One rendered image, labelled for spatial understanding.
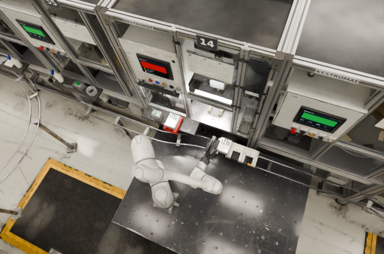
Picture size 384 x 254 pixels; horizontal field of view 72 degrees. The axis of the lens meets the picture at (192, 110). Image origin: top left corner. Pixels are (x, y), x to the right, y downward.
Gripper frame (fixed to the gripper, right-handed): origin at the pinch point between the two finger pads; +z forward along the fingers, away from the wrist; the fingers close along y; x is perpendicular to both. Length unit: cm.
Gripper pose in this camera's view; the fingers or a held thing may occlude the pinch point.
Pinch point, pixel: (215, 141)
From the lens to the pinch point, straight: 221.6
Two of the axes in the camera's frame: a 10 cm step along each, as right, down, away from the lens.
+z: 4.8, -8.5, 1.9
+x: -7.3, -2.7, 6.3
